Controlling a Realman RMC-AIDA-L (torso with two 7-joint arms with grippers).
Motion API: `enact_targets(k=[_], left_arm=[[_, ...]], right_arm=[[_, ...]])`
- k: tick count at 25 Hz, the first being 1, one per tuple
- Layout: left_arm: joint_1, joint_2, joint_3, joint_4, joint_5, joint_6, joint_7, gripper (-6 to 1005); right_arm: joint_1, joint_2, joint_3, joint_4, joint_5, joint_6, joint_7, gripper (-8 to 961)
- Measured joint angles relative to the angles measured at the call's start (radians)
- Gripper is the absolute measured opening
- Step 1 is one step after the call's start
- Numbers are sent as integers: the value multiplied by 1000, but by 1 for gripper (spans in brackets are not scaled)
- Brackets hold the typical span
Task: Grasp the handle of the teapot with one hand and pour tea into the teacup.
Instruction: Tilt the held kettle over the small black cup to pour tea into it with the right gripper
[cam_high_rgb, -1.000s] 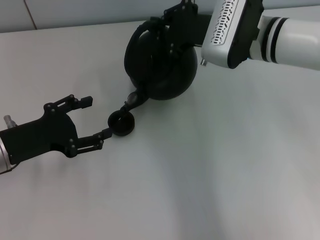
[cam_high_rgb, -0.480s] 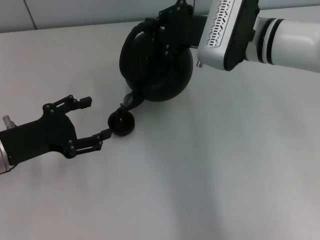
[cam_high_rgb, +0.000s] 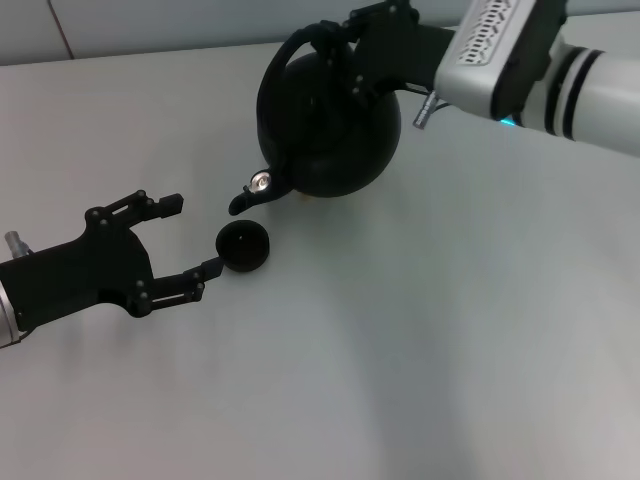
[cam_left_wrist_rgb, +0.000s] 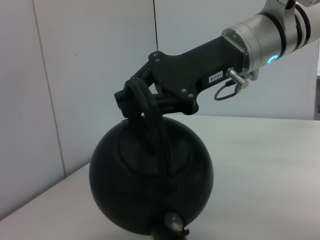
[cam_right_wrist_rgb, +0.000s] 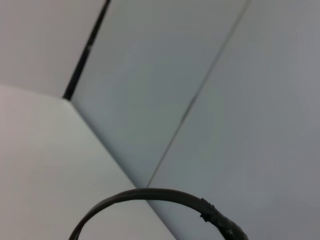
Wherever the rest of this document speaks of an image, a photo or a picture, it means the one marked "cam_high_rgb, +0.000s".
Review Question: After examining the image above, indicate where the small dark brown teacup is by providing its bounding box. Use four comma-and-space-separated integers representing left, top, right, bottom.
214, 219, 272, 274

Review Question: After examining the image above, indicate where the black round teapot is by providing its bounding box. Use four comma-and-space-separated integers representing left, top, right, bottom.
228, 20, 404, 217

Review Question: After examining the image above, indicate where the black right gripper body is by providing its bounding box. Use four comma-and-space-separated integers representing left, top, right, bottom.
351, 0, 458, 107

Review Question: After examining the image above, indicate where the silver right gripper cable plug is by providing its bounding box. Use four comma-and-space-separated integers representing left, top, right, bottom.
412, 89, 451, 132

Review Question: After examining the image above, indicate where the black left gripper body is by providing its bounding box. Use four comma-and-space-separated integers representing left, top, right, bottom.
0, 207, 154, 334

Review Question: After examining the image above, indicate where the silver left gripper cable plug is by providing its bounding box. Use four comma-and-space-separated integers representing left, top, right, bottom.
3, 230, 32, 257

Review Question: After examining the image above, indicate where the silver gripper cable plug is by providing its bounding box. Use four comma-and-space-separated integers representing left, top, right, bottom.
3, 230, 32, 257
412, 89, 451, 132

